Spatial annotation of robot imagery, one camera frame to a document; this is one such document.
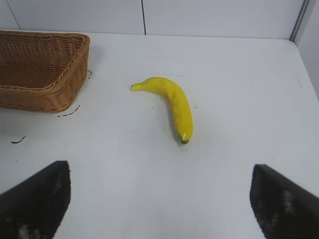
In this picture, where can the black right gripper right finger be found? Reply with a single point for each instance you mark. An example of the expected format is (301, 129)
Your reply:
(286, 206)

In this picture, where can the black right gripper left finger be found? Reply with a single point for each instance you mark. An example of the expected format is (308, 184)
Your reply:
(32, 204)

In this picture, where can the yellow banana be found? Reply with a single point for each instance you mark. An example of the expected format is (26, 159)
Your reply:
(179, 104)

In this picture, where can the brown woven wicker basket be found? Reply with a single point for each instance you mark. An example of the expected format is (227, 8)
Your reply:
(37, 62)

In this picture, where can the grey metal wall post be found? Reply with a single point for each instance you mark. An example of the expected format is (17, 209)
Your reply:
(299, 20)

